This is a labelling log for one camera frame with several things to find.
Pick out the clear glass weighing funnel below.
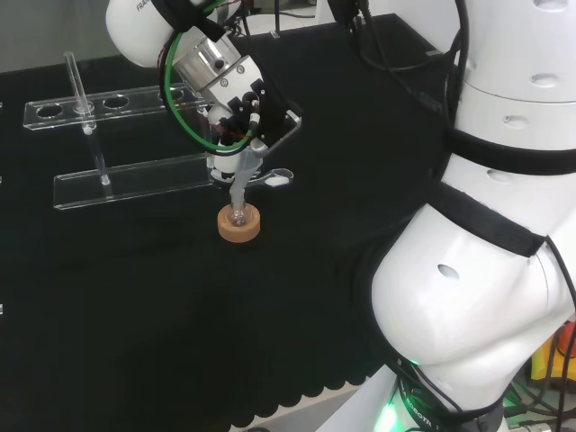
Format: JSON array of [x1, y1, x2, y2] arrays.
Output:
[[246, 166, 294, 188]]

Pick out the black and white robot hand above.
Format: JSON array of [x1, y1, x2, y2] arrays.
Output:
[[197, 56, 302, 184]]

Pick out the cork ring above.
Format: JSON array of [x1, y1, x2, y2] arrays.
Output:
[[217, 203, 263, 245]]

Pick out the clear acrylic funnel stand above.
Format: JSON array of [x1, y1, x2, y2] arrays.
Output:
[[22, 49, 218, 212]]

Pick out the black cloth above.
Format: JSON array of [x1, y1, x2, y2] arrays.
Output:
[[0, 12, 469, 432]]

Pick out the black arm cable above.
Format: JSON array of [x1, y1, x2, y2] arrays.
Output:
[[328, 0, 472, 118]]

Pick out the black cable by stop button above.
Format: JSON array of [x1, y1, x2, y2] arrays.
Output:
[[503, 332, 576, 432]]

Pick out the green cable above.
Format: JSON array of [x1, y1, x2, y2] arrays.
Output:
[[160, 0, 253, 152]]

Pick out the yellow stop button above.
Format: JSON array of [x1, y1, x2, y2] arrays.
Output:
[[529, 321, 576, 384]]

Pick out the translucent plastic funnel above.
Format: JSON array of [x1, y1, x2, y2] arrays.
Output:
[[228, 146, 265, 212]]

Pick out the small glass round-bottom flask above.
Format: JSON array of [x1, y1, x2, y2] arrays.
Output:
[[228, 197, 250, 229]]

